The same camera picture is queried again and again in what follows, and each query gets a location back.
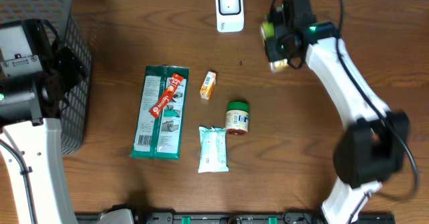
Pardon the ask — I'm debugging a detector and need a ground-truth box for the green tea carton box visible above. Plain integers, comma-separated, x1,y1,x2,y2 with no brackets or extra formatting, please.
261,21,288,73

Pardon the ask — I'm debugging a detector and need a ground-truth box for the green lid jar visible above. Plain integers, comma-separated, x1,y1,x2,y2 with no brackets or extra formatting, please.
225,101,249,135

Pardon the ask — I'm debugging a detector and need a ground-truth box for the orange snack packet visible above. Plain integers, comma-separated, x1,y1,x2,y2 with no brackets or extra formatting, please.
200,71,217,100

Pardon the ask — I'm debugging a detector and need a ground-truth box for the red Nescafe coffee stick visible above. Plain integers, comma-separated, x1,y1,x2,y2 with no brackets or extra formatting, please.
149,73,184,119

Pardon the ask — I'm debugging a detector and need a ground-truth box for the light blue wipes pack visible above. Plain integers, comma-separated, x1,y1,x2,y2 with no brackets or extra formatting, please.
198,126,229,173

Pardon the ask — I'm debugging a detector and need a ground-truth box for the green white package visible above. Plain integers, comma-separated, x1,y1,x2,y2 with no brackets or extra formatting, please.
131,66,190,160

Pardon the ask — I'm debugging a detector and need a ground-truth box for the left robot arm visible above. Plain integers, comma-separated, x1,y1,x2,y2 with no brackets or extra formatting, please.
1,19,88,223

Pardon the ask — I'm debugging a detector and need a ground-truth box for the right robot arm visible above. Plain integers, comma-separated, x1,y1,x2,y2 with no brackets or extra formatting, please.
261,12,415,223

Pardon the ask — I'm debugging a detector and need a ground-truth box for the grey plastic mesh basket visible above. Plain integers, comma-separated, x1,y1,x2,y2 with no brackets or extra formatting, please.
1,0,93,154

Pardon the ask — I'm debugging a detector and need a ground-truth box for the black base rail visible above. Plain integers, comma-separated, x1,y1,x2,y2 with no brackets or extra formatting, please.
76,209,396,224

